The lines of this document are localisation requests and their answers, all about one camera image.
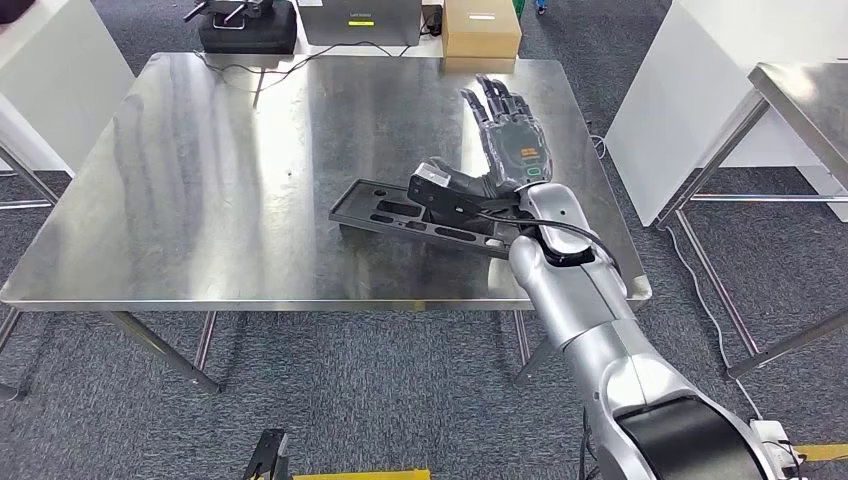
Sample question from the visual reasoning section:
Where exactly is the white power strip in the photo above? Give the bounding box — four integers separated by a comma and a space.
750, 418, 806, 480

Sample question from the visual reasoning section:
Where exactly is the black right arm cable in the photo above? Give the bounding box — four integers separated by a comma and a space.
476, 210, 625, 280

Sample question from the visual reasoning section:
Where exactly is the large steel workbench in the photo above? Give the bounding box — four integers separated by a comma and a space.
0, 51, 654, 403

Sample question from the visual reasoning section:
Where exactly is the black metal tool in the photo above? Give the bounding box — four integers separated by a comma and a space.
183, 0, 276, 31

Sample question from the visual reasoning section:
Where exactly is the steel table frame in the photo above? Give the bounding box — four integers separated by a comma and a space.
0, 144, 61, 213

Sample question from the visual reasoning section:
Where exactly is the tall brown cardboard box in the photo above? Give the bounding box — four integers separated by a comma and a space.
440, 0, 523, 61

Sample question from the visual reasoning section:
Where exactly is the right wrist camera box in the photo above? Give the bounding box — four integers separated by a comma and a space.
405, 162, 531, 223

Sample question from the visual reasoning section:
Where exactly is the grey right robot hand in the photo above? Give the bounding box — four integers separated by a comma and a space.
423, 72, 554, 200

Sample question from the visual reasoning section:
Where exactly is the small steel table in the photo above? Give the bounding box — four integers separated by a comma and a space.
654, 60, 848, 381

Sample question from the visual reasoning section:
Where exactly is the thin black cable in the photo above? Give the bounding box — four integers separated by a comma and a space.
192, 39, 429, 111

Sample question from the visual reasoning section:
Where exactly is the white floor cable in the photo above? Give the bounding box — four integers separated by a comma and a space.
586, 117, 608, 162
664, 225, 766, 422

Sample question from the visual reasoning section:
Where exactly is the black plastic bracket part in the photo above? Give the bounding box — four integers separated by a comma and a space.
328, 178, 525, 261

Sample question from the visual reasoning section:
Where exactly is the black equipment case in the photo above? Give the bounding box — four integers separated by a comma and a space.
197, 0, 298, 56

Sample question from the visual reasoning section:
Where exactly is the white partition panel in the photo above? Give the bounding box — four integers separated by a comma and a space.
604, 0, 848, 228
0, 0, 137, 177

